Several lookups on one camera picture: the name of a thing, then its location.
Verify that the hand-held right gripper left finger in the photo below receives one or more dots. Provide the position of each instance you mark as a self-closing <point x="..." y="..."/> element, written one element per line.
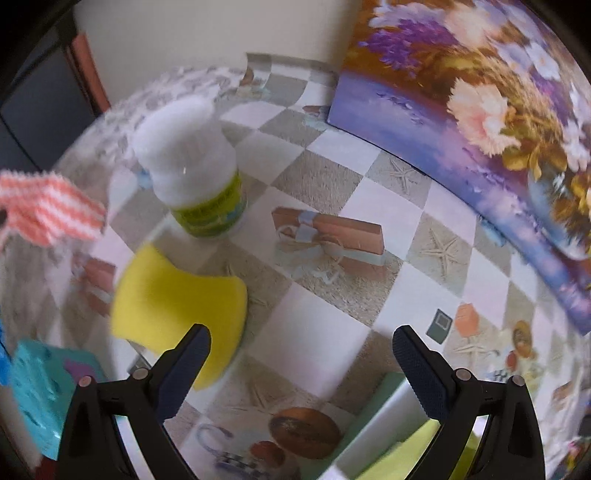
<point x="184" y="364"/>

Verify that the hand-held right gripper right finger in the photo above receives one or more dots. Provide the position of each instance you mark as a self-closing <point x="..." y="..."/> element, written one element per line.
<point x="420" y="369"/>

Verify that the white tray with teal rim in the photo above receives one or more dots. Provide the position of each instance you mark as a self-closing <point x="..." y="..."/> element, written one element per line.
<point x="392" y="415"/>

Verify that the yellow sponge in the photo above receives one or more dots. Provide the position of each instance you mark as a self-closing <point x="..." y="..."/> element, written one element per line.
<point x="171" y="300"/>

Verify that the green tissue pack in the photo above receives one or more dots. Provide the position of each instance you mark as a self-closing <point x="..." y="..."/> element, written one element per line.
<point x="420" y="454"/>

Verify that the pink white striped cloth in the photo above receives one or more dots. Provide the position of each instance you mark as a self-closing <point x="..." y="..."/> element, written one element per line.
<point x="46" y="207"/>

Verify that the teal plastic box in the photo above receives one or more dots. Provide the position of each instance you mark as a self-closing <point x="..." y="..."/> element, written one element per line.
<point x="37" y="392"/>

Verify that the white plastic bottle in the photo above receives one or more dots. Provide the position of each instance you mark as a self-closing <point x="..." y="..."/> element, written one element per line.
<point x="189" y="161"/>

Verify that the grey floral tablecloth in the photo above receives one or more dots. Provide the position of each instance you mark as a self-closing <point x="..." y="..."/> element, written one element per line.
<point x="92" y="138"/>

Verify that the flower painting canvas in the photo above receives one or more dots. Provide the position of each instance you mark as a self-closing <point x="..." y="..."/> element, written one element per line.
<point x="461" y="69"/>

